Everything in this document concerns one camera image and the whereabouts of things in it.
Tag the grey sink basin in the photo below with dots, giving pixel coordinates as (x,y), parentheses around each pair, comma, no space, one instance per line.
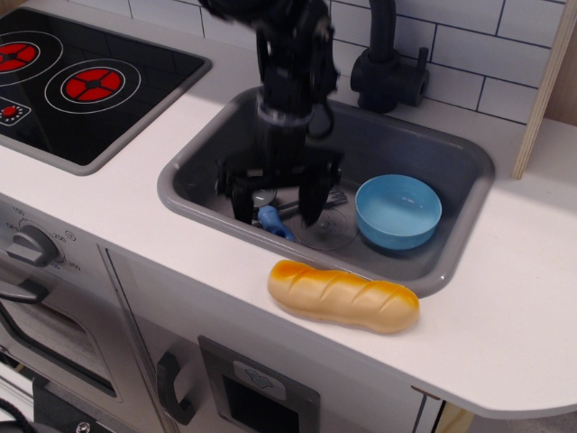
(459,171)

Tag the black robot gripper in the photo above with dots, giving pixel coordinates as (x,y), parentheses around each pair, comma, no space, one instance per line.
(278,156)

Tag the grey plastic fork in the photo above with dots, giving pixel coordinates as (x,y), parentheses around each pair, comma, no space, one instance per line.
(336,197)

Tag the blue handled grey spoon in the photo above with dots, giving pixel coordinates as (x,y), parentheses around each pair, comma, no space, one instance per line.
(267,215)

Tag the grey cabinet door handle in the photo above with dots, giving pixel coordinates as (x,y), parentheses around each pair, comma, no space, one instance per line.
(167,372)

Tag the grey oven door handle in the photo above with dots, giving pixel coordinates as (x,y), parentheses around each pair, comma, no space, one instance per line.
(27,292)

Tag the blue plastic bowl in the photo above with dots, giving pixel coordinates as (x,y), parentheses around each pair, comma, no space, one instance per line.
(397,212)

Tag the black toy stovetop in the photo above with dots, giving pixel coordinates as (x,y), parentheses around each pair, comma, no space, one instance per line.
(74,95)

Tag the toy bread loaf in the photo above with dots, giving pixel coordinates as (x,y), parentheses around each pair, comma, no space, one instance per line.
(344,298)

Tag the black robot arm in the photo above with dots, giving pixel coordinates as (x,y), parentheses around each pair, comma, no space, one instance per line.
(294,42)

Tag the grey oven knob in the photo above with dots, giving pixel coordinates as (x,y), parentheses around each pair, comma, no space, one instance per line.
(30,245)

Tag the light wooden side post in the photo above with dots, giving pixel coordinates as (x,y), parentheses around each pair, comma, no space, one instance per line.
(559,48)

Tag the grey sink drain cover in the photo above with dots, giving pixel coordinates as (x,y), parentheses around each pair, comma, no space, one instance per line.
(332,231)

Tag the black toy faucet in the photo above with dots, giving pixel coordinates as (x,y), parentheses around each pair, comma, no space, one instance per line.
(378,76)

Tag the grey dispenser panel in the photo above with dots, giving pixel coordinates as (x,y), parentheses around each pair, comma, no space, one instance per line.
(256,398)

